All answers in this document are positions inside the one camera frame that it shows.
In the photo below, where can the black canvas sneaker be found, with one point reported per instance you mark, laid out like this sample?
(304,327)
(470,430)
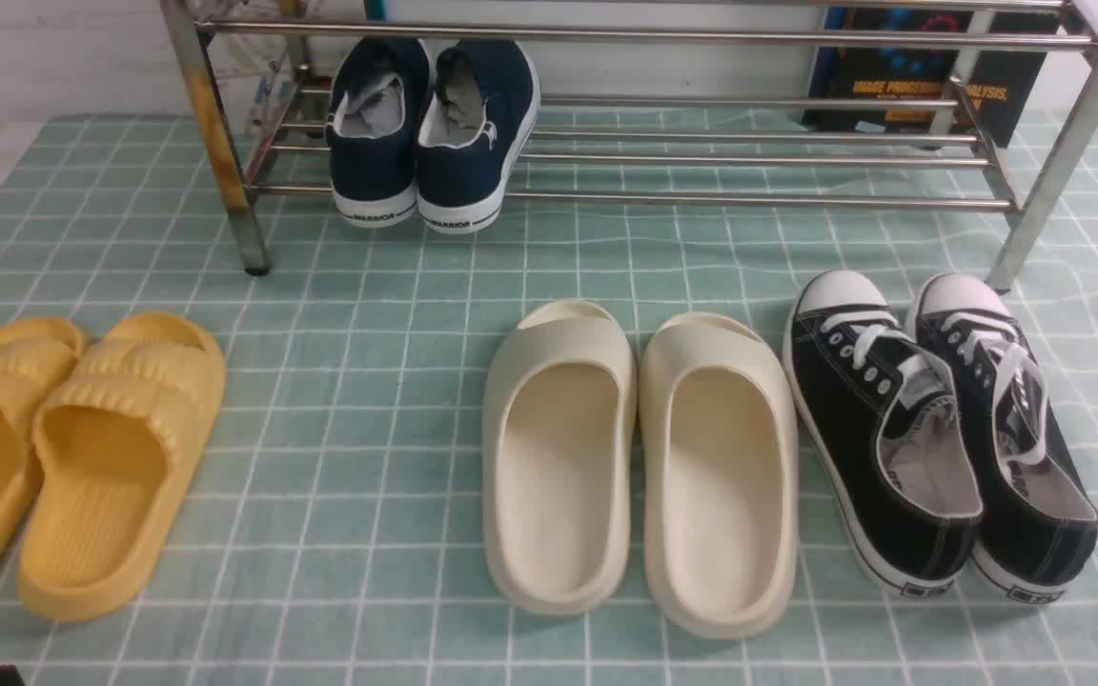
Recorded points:
(1039,527)
(883,415)

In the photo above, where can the steel shoe rack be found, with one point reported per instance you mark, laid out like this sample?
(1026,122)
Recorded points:
(305,109)

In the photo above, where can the left cream slide slipper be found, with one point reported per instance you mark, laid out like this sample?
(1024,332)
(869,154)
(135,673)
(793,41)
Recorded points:
(558,418)

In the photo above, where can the cream slide slipper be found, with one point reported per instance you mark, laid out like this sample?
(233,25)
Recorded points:
(558,418)
(721,455)

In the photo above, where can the right cream slide slipper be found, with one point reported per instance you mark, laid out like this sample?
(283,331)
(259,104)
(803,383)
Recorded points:
(721,455)

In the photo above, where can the right navy canvas shoe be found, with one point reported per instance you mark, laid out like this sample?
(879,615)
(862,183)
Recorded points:
(485,103)

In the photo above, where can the navy canvas shoe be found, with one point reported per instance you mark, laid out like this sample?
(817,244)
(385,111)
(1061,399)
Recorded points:
(377,101)
(485,103)

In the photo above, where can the left navy canvas shoe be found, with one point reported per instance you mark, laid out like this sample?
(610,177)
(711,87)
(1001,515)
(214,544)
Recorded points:
(377,101)

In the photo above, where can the right yellow slide slipper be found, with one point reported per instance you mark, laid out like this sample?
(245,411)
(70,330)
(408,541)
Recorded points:
(119,442)

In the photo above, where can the black object bottom left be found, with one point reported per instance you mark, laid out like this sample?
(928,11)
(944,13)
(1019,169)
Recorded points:
(10,676)

